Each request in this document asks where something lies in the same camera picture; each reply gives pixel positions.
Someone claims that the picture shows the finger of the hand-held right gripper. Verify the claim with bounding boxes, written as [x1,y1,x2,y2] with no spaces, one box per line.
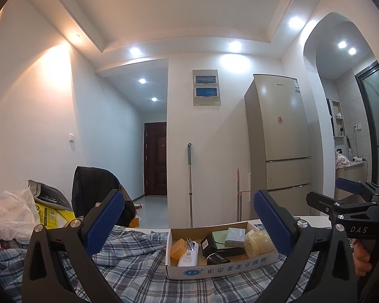
[336,178,379,198]
[305,191,379,224]

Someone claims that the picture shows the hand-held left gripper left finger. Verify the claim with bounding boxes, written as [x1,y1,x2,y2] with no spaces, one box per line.
[20,189,126,303]

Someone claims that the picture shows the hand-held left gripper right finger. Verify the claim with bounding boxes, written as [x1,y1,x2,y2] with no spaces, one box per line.
[253,190,359,303]

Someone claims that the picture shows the grey box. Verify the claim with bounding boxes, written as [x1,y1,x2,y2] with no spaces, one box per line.
[224,227,246,247]

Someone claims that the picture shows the light green box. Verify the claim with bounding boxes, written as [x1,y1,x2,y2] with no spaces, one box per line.
[211,230,245,258]

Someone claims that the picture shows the small black box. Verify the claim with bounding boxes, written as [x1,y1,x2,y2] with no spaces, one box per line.
[200,235,219,257]

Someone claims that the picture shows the cardboard box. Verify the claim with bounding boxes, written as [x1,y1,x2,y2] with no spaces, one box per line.
[165,221,280,280]

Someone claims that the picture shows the orange plastic case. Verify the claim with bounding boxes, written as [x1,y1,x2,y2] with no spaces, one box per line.
[170,239,188,260]

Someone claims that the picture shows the person's right hand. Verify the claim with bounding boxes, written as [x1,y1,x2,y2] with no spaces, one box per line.
[351,242,374,276]

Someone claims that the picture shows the bathroom counter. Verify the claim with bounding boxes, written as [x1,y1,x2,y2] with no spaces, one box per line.
[334,161,367,200]

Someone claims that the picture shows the pink cloth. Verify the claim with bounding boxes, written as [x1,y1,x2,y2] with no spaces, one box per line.
[334,155,352,169]

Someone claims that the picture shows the black jacket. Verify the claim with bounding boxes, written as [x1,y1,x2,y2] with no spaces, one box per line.
[72,166,136,228]

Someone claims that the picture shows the yellow box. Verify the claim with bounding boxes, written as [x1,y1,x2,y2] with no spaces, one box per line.
[35,203,77,230]

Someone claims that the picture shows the blue plaid blanket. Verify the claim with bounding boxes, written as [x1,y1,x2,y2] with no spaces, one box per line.
[0,225,359,303]

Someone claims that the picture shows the grey bag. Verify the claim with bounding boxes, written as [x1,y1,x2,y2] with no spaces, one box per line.
[27,180,74,212]

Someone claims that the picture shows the frosted glass door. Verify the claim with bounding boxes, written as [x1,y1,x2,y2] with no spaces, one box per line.
[354,61,379,193]

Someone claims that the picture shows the dark brown door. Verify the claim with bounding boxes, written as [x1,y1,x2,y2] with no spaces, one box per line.
[144,122,168,196]

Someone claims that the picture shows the beige refrigerator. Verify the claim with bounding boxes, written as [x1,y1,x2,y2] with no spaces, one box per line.
[243,74,313,222]

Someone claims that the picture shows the white cotton swab box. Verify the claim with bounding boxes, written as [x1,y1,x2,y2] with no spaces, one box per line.
[177,249,199,267]

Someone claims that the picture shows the clear plastic bag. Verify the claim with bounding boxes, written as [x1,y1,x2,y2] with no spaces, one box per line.
[0,188,40,247]

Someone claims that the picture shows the wall shelf niche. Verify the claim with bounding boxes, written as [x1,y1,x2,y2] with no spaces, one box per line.
[327,98,347,138]

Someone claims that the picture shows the green-handled mop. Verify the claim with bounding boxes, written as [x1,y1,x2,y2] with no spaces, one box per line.
[186,143,195,228]

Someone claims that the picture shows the grey wall electrical panel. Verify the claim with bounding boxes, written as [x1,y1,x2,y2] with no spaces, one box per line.
[192,69,221,106]

